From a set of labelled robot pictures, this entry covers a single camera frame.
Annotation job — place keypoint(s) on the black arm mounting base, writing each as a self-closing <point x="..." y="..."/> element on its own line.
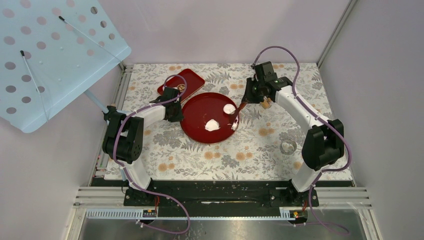
<point x="173" y="193"/>

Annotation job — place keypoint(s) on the round cut dumpling wrapper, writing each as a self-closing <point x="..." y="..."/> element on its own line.
<point x="212" y="125"/>

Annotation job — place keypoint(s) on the white dough ball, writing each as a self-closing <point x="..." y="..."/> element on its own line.
<point x="229" y="109"/>

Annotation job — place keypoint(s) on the round red tray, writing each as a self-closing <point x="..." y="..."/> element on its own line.
<point x="202" y="108"/>

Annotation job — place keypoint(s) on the light blue music stand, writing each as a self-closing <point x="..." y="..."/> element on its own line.
<point x="51" y="52"/>

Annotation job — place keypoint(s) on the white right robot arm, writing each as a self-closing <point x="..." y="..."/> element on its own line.
<point x="322" y="145"/>

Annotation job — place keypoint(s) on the metal scraper wooden handle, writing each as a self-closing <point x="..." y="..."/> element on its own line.
<point x="234" y="118"/>

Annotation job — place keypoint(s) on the floral table mat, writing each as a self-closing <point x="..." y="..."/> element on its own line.
<point x="266" y="146"/>

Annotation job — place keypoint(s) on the rectangular red tray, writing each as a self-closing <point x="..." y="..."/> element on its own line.
<point x="194" y="81"/>

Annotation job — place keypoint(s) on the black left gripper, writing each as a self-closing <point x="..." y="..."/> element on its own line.
<point x="179" y="116"/>

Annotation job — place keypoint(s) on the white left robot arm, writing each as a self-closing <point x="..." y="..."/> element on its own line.
<point x="123" y="140"/>

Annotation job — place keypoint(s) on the wooden double-ended rolling pin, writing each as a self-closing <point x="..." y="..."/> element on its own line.
<point x="266" y="103"/>

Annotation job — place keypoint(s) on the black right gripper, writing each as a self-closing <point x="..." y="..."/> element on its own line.
<point x="248" y="97"/>

